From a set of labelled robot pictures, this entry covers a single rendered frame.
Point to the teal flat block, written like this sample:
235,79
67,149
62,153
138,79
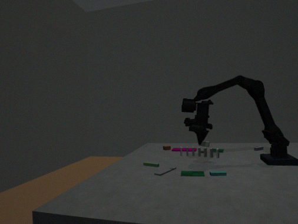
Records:
218,173

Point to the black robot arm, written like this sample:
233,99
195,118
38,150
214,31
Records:
255,88

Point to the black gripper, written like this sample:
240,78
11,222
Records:
201,127

